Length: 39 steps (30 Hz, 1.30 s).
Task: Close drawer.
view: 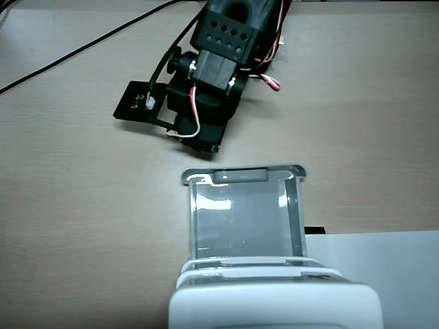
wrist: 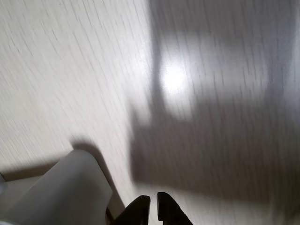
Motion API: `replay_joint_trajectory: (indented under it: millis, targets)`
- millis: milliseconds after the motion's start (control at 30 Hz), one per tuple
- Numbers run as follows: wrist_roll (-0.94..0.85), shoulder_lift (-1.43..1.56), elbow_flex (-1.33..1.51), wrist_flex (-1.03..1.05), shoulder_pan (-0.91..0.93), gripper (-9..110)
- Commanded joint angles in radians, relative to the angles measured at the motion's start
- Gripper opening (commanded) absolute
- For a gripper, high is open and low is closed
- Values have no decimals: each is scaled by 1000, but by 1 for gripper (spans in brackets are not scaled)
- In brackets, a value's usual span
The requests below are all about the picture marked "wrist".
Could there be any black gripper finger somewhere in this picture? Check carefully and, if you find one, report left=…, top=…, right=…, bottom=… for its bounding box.
left=157, top=192, right=193, bottom=225
left=114, top=195, right=151, bottom=225

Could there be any white plastic drawer unit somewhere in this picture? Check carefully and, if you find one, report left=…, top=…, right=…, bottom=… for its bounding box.
left=0, top=150, right=113, bottom=225

